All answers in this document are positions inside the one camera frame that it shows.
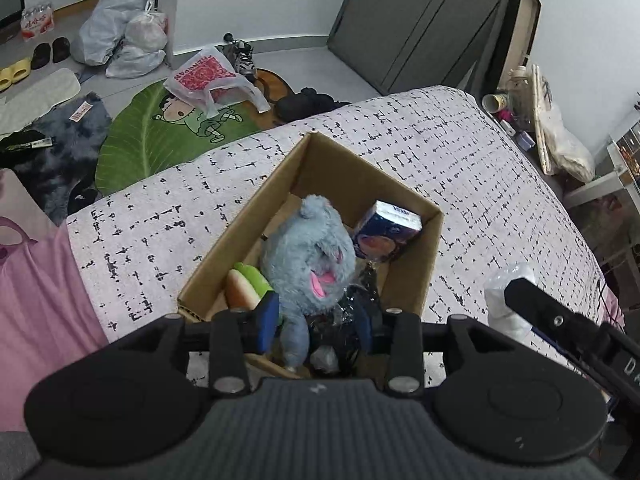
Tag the person's pink clothing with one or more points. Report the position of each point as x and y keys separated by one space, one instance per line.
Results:
x=40 y=310

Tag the small white plastic bag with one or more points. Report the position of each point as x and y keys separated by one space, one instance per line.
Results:
x=132 y=61

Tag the black bag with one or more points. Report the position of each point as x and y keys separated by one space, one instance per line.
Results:
x=305 y=103

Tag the cream tote bag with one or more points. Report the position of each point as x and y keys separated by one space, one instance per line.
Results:
x=565 y=142

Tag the black slipper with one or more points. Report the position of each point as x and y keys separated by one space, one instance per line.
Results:
x=61 y=49
x=41 y=56

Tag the paper cup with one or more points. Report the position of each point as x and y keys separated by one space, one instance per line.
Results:
x=495 y=102

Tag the white red paper tag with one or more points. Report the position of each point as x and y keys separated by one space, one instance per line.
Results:
x=81 y=111

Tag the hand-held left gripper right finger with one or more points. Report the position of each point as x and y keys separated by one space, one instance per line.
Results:
x=364 y=327

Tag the pink black-dashed bedspread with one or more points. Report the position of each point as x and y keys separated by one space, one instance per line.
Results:
x=450 y=170

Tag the wooden-edged board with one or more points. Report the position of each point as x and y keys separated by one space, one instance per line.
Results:
x=517 y=25

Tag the black plastic-wrapped bundle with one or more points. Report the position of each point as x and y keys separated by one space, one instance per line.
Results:
x=350 y=305

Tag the red patterned plastic bag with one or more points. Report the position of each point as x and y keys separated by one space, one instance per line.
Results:
x=200 y=72

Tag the small lavender box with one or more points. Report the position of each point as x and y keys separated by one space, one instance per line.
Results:
x=525 y=140

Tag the brown cardboard box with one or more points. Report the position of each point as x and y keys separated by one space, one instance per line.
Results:
x=405 y=280

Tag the grey cloth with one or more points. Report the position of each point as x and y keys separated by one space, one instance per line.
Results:
x=15 y=457

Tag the large grey plastic bag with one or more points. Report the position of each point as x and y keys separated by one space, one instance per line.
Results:
x=107 y=25

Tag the bottled water pack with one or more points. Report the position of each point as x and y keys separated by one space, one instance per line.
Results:
x=37 y=21

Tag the white plastic item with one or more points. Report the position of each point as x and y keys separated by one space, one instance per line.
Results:
x=507 y=302

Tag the yellow slipper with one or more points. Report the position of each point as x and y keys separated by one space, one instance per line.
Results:
x=20 y=70
x=5 y=82

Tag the green leaf cartoon rug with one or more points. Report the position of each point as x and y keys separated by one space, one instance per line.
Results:
x=140 y=152

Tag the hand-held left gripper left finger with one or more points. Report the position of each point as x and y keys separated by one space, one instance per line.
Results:
x=267 y=321

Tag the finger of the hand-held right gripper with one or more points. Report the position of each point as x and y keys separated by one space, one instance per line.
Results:
x=545 y=307

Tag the brown doormat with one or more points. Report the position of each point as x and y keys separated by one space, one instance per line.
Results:
x=274 y=85

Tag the grey plush toy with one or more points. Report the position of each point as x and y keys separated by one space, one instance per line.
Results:
x=310 y=255

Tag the blue tissue pack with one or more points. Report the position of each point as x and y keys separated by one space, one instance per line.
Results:
x=385 y=232

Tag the blue-grey fluffy rug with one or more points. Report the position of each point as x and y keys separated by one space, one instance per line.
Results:
x=60 y=165

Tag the grey sneakers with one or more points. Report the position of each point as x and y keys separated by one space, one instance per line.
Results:
x=242 y=57

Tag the dark grey wardrobe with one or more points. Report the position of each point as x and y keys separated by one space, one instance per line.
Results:
x=410 y=15

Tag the white lidded bottle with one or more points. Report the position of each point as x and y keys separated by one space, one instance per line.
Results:
x=518 y=78

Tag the white bath mat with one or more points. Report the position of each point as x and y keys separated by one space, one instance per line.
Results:
x=40 y=97

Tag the black cloth item white label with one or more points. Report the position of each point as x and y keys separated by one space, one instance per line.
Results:
x=20 y=142

